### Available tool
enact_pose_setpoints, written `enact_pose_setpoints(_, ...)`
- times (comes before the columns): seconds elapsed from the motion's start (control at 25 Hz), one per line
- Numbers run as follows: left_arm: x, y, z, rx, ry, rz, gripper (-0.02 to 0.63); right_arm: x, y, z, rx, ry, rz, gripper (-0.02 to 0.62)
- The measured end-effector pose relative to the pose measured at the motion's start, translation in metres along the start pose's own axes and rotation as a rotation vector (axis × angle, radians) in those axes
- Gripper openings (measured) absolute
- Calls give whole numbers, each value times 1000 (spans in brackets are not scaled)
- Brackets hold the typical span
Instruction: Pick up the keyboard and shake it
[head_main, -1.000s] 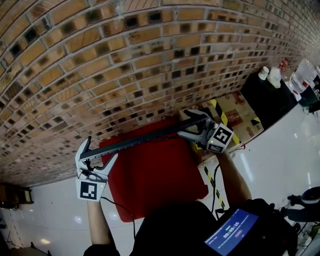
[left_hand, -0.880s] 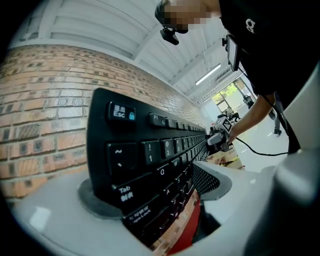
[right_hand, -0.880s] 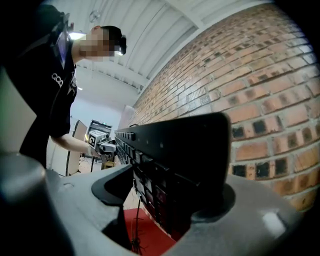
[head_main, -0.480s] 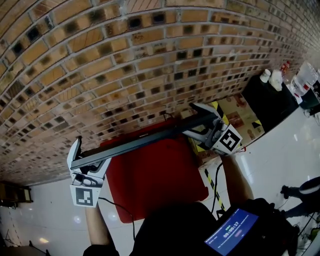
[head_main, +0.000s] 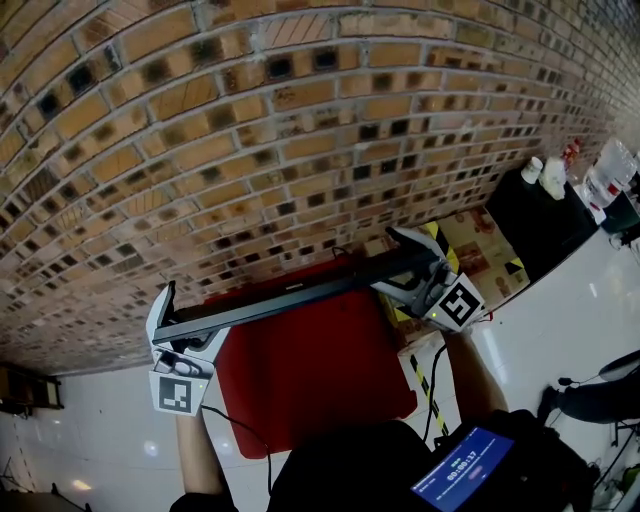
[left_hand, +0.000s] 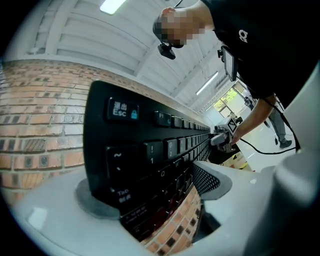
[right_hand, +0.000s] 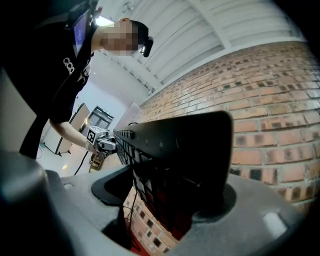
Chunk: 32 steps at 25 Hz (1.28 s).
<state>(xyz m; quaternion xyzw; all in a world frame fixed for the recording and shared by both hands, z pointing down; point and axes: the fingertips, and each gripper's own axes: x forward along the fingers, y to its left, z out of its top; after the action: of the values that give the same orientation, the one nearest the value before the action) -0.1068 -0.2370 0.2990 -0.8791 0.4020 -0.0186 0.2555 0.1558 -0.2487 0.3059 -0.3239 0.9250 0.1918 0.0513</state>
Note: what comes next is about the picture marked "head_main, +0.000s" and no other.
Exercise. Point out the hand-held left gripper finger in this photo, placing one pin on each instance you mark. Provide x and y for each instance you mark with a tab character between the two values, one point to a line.
161	312
212	345

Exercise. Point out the white bag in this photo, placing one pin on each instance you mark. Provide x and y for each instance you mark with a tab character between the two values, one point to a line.
554	179

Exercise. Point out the person's black shirt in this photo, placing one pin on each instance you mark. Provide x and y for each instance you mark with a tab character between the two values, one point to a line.
360	470

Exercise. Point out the black keyboard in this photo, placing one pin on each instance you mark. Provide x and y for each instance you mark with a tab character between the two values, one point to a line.
280	302

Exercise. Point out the black glass-door fridge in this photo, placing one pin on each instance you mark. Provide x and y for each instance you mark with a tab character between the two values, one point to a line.
540	225

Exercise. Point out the person's left forearm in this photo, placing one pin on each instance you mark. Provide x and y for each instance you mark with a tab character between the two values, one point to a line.
200	460

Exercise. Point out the red tablecloth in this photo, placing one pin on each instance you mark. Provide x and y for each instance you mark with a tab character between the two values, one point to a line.
315	375

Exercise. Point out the small wooden stool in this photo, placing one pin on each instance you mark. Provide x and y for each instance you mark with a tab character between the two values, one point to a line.
35	390

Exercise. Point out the red white packet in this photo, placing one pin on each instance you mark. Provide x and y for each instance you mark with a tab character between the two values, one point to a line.
571	152

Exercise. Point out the long yellow black floor tape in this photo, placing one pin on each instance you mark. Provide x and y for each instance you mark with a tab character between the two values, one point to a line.
430	395

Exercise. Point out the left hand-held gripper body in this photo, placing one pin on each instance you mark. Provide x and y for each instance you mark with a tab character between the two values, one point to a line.
175	392

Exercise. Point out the cardboard box with hazard tape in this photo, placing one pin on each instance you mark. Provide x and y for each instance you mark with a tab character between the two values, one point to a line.
480	250
407	328

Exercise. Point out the white cup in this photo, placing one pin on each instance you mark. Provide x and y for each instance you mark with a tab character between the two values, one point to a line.
531	171

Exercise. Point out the dark green round table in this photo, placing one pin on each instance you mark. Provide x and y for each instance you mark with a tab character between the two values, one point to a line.
622	215

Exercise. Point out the person's right forearm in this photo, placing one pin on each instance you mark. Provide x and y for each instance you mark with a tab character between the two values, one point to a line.
475	375

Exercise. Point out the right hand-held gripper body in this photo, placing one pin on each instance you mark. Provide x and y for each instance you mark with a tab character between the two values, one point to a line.
455	302

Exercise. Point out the clear dispenser water bottle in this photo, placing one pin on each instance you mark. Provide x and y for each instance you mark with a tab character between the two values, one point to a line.
610	170

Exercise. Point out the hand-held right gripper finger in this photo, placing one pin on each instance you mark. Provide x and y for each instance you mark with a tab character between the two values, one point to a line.
400	294
417	242

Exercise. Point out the tablet with blue screen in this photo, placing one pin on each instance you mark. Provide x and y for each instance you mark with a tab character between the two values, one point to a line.
462	470

